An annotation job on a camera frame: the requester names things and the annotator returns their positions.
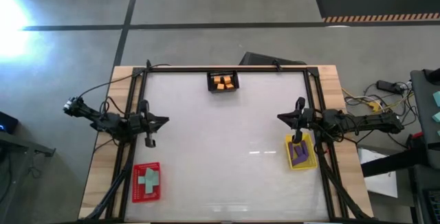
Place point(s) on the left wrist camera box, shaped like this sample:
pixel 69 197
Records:
pixel 133 123

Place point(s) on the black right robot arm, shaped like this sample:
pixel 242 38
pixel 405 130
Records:
pixel 371 122

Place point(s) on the dark keyboard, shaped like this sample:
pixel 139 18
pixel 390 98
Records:
pixel 433 203

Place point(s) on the yellow plastic basket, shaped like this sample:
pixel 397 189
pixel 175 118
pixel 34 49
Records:
pixel 312 164

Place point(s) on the grey metal stand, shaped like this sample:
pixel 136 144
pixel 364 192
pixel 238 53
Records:
pixel 20 145

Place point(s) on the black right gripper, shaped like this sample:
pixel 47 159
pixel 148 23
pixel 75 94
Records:
pixel 302 119

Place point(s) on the black plastic basket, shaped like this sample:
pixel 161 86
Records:
pixel 223 74

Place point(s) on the black side table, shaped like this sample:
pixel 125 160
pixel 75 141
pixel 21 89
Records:
pixel 424 114

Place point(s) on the black hazard-striped floor mat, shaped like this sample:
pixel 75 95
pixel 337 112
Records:
pixel 378 4

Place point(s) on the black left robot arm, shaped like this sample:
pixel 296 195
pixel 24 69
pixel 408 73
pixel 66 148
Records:
pixel 110 122

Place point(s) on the black power strip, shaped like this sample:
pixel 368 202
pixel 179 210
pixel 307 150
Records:
pixel 388 86

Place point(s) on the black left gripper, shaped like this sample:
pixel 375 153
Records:
pixel 146 126

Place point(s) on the red clamp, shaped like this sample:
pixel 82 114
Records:
pixel 416 135

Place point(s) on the black table beam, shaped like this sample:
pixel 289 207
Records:
pixel 388 162

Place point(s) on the black device blue light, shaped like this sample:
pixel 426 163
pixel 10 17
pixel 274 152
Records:
pixel 7 122

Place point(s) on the white paper sheet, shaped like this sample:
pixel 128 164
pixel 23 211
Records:
pixel 381 182

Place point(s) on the red plastic basket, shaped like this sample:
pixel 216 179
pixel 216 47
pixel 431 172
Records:
pixel 137 196

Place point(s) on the black angular case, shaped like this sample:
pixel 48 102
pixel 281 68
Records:
pixel 268 59

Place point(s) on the black pouch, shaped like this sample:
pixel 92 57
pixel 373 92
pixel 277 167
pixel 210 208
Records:
pixel 433 74

